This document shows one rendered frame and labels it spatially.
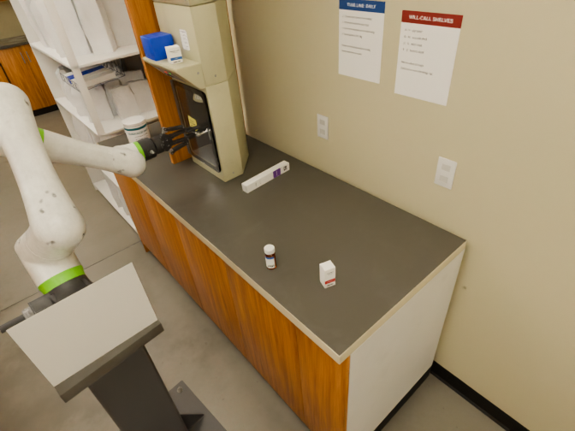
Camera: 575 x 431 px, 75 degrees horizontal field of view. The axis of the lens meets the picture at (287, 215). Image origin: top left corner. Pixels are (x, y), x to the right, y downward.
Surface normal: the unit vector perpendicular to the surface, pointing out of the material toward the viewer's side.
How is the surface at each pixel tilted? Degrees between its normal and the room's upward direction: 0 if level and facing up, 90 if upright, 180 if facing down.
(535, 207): 90
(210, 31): 90
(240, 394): 0
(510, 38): 90
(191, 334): 0
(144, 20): 90
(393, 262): 0
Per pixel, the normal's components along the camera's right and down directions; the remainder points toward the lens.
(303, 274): -0.07, -0.80
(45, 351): 0.67, 0.41
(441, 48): -0.75, 0.44
